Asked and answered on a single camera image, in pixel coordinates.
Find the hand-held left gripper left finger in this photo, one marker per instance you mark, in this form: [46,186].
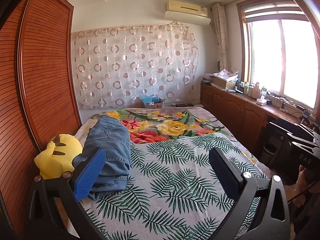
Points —
[90,173]

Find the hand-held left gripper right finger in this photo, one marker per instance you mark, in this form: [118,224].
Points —
[225,173]

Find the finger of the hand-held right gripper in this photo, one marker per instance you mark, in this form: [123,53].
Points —
[292,130]
[303,142]

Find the blue denim pants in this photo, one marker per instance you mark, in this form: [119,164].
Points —
[110,150]

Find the person's right hand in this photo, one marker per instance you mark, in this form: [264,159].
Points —
[303,185]

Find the small black tripod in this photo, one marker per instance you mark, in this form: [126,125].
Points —
[305,117]

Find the black waste bin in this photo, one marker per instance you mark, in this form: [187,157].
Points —
[270,151]

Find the yellow plush toy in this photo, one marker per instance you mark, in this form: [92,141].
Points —
[56,155]

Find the white tissue box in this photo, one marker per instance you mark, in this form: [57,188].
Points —
[261,101]

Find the long wooden cabinet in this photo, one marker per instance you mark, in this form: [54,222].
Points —
[232,112]

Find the floral fleece blanket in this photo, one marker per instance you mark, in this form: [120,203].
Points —
[172,125]

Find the wooden framed window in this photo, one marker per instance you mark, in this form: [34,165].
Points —
[282,55]

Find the beige cardboard box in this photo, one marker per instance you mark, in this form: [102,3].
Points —
[223,83]

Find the crumpled white paper wrapping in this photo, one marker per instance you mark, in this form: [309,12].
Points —
[227,73]

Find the cardboard box with blue bag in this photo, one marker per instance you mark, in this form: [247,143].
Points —
[153,103]

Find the slatted wooden wardrobe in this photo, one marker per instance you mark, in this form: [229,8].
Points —
[37,80]

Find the beige window curtain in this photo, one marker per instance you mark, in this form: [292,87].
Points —
[221,37]

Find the circle-patterned sheer curtain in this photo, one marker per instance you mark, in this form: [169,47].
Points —
[135,65]

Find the cream wall air conditioner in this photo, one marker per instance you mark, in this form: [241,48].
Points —
[186,6]

